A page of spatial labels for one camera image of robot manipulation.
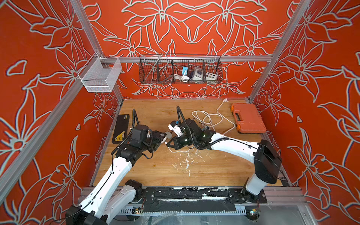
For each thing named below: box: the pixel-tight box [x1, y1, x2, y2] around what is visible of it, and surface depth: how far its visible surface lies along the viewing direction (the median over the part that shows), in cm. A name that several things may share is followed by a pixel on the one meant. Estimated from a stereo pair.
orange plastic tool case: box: [230, 103, 267, 134], surface depth 102 cm
